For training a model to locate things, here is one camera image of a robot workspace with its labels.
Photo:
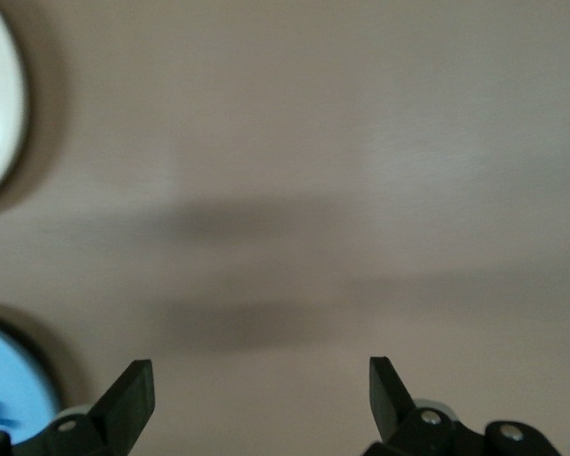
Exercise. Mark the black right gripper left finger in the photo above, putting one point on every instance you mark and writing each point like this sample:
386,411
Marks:
128,408

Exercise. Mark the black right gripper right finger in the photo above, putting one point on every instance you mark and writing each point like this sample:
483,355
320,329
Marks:
389,404

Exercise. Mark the blue round plate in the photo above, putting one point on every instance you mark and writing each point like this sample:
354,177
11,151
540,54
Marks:
9,370

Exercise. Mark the beige round plate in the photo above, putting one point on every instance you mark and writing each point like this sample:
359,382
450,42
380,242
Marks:
0,95

